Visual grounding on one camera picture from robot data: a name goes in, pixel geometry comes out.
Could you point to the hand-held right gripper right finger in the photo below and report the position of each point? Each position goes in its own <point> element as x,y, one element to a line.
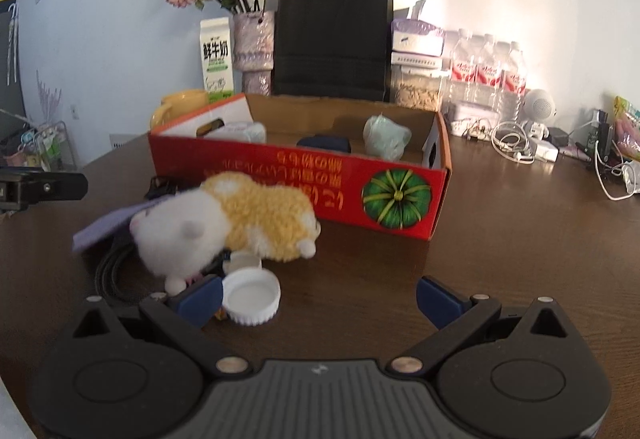
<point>437,301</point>

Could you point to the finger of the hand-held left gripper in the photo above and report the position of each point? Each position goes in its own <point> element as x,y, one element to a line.
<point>60,186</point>

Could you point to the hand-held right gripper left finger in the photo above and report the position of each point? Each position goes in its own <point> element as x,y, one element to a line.
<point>200,299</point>

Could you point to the lavender cloth pouch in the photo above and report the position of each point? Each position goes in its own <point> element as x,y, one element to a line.
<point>107,226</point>

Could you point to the sheep plush toy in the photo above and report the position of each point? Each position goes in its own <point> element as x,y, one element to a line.
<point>250,214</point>

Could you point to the red cardboard box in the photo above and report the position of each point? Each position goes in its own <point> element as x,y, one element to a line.
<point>300,179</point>

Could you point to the clear plastic bag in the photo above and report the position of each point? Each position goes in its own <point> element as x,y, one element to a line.
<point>387,136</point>

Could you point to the navy blue pouch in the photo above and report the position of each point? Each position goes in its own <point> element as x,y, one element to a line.
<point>325,144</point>

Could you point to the yellow mug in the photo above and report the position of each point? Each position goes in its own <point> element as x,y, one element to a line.
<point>182,106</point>

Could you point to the white charger adapter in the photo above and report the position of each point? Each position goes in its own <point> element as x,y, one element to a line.
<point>547,151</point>

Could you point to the silver tin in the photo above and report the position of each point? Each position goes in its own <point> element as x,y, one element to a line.
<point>472,114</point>

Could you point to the white green milk carton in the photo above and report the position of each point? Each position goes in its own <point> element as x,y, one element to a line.
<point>217,59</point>

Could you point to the clear jar of seeds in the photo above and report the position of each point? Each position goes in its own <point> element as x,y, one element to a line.
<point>415,91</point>

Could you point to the white round speaker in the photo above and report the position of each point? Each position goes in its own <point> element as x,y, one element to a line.
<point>540,106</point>

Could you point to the small green bottle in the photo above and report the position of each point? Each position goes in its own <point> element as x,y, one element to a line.
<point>600,134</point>

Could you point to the shrink-wrapped water bottle pack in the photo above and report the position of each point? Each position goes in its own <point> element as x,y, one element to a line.
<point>487,69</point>

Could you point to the mottled pink ceramic vase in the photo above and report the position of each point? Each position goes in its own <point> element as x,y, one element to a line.
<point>255,44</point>

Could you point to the flat white box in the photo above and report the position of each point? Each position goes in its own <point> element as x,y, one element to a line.
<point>417,60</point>

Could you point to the yellow snack packet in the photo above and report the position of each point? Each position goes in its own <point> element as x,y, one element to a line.
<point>629,129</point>

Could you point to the purple tissue pack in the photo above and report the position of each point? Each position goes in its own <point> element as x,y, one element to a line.
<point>417,36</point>

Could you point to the black paper bag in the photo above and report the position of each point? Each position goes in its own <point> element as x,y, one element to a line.
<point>330,34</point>

